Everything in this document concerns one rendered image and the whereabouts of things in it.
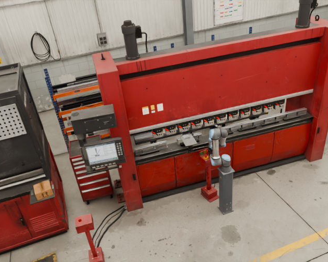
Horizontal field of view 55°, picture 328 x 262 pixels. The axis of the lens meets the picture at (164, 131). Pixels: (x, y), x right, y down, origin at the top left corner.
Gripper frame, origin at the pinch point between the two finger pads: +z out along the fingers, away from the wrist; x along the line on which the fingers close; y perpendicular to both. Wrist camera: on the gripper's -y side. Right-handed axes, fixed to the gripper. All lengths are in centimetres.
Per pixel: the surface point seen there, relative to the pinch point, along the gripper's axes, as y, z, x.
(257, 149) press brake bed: -5, 23, -91
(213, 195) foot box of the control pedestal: -14, 67, 3
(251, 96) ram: 16, -69, -84
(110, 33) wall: 473, -53, -41
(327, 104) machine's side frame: -36, -42, -197
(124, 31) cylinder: 76, -188, 81
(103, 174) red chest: 83, 24, 144
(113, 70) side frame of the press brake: 53, -153, 112
